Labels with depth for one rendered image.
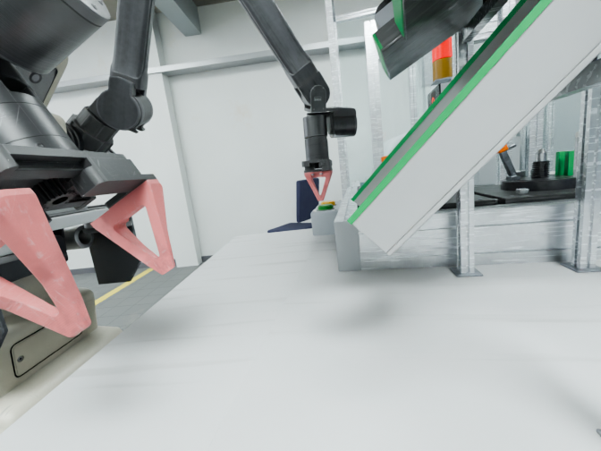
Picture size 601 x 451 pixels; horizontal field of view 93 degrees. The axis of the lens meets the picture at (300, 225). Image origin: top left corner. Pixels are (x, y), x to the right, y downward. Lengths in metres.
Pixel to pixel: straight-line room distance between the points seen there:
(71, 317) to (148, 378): 0.21
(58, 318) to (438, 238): 0.53
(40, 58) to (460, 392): 0.39
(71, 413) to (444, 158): 0.40
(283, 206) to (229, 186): 0.76
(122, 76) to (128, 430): 0.59
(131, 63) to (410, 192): 0.61
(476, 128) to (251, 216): 3.69
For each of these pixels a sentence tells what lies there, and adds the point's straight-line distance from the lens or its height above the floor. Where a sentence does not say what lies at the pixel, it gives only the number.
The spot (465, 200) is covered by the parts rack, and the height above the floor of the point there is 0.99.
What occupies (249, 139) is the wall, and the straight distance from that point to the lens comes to 3.82.
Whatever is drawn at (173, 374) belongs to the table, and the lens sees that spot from 0.38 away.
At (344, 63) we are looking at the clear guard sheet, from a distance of 2.14.
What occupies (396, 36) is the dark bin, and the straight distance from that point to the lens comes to 0.40.
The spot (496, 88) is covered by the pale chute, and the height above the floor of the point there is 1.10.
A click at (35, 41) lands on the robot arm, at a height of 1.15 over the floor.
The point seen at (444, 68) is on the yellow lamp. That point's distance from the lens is 0.93.
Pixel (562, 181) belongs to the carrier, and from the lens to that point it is 0.75.
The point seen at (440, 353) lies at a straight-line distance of 0.36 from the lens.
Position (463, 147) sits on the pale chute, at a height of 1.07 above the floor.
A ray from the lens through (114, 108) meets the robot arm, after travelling 0.71.
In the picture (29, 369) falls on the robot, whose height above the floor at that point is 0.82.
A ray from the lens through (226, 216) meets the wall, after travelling 3.94.
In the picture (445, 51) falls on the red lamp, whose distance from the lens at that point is 0.94.
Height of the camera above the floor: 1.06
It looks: 11 degrees down
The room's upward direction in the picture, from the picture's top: 7 degrees counter-clockwise
